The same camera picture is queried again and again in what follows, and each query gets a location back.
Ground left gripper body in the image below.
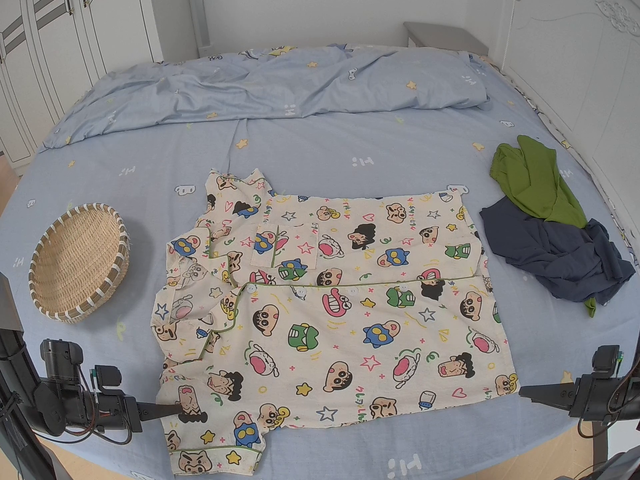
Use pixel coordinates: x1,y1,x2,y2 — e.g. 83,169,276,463
95,391,144,435

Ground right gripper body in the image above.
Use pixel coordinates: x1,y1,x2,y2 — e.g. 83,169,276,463
569,373,619,420

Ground white printed pyjama top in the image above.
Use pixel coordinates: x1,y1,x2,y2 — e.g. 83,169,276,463
150,168,522,475

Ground round woven basket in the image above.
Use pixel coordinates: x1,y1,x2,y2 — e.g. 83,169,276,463
28,203,132,325

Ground dark blue garment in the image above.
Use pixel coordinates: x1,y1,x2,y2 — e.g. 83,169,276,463
479,199,637,305

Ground bed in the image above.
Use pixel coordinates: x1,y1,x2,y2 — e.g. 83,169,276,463
0,0,640,480

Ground green shorts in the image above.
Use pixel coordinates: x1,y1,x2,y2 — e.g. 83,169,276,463
490,134,599,319

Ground pale blue quilt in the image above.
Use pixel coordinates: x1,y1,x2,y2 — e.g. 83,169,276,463
42,44,493,149

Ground white wardrobe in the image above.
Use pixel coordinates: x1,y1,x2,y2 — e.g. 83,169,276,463
0,0,165,169

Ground grey bedside table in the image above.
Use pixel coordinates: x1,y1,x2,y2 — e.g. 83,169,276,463
403,21,488,55

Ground white vertical pipe cover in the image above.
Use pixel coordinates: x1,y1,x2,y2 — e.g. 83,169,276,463
187,0,213,59

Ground black cable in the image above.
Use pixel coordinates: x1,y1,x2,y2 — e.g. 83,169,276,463
42,415,135,448
576,413,612,439

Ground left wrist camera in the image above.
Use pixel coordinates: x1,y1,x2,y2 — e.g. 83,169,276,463
92,365,123,396

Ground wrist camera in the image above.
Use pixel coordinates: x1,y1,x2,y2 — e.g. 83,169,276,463
92,365,123,396
591,346,623,379

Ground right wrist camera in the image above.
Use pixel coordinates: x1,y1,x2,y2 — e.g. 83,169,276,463
591,346,623,379

